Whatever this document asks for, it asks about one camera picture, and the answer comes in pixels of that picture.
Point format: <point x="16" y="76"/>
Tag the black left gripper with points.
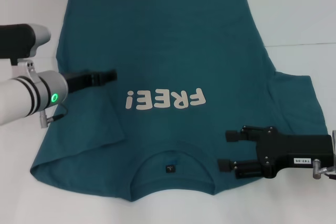
<point x="77" y="82"/>

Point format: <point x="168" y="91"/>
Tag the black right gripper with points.
<point x="294" y="150"/>

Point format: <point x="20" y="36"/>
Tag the teal FREE print T-shirt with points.
<point x="168" y="51"/>

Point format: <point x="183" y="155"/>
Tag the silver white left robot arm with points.
<point x="23" y="95"/>

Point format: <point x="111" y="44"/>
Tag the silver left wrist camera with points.
<point x="21" y="40"/>

